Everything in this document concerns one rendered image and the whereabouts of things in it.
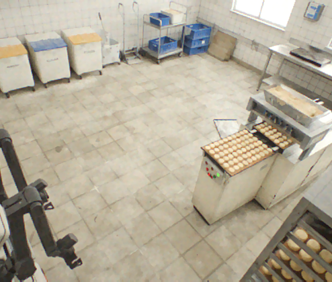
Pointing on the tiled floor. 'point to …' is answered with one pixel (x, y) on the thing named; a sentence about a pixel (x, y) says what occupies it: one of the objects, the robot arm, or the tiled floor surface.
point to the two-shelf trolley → (160, 36)
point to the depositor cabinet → (273, 181)
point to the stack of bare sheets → (226, 127)
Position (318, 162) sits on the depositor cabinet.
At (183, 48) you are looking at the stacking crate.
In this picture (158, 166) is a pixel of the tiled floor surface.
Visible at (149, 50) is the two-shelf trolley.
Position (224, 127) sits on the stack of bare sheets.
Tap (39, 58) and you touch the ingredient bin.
